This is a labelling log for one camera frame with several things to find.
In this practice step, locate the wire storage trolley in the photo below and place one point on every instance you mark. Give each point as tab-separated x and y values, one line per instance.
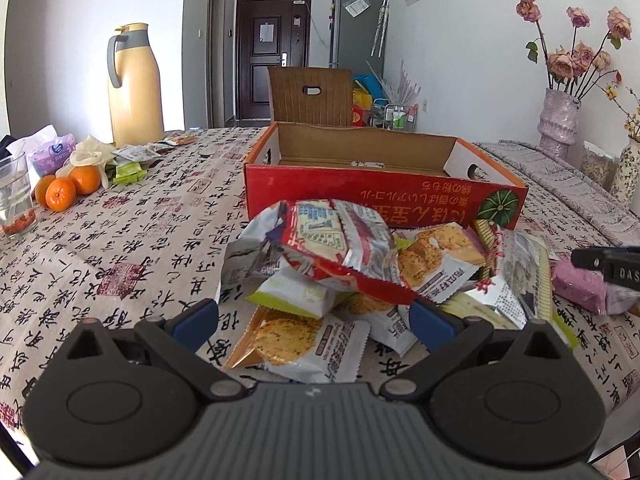
393	117

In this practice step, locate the cracker snack packet white orange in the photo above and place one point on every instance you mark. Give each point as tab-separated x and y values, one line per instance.
323	351

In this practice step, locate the cream thermos jug grey handle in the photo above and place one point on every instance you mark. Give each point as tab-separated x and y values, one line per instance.
133	87

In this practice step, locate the orange mandarin rear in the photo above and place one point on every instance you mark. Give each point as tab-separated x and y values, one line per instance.
87	179

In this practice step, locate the floral patterned small vase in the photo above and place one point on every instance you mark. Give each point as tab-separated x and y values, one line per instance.
626	176

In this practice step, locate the orange mandarin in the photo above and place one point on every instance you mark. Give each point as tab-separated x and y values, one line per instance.
87	179
60	194

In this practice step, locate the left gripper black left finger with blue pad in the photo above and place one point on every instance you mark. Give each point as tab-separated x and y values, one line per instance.
172	346

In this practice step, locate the red cardboard snack box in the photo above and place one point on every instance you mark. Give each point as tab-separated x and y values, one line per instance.
411	179

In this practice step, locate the calligraphy print tablecloth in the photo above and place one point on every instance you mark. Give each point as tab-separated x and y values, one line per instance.
155	247

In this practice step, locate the dark brown entrance door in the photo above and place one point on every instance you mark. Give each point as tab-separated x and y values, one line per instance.
267	33

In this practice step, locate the orange mandarin front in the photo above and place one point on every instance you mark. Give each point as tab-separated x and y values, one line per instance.
60	194

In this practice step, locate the grey refrigerator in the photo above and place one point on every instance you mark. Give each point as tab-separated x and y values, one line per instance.
353	29

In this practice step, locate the dried pink rose bouquet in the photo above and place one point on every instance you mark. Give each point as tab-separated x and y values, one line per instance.
579	68

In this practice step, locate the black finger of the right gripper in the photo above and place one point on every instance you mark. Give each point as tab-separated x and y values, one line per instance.
618	265

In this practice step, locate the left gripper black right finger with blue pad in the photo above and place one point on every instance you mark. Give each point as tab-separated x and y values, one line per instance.
454	344

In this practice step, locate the clear jar with grains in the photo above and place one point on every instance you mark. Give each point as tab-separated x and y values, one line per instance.
598	165

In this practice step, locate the pink ribbed flower vase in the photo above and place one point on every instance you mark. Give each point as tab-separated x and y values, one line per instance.
558	123

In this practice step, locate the clear drinking glass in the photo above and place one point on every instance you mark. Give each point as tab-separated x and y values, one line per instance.
17	210

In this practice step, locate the green snack packet on table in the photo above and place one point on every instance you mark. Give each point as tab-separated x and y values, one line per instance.
129	173

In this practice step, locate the red white snack packet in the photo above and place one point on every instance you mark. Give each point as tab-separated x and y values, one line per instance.
342	245

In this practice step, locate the green white snack packet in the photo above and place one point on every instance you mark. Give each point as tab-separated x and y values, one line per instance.
290	292

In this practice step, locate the pink snack packet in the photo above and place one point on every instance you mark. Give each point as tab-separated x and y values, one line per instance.
583	288

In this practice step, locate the white silk flower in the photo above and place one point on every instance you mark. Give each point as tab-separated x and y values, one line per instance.
89	153

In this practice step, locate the purple tissue pack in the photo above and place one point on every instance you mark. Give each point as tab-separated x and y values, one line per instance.
48	158

